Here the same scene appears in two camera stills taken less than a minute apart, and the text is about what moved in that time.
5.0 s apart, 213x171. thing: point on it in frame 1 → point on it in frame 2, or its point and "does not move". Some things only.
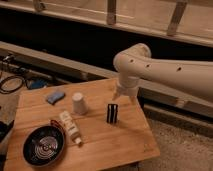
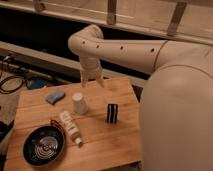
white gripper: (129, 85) → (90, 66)
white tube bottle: (71, 126) does not move
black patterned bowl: (42, 145) does not move
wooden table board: (78, 127) does not move
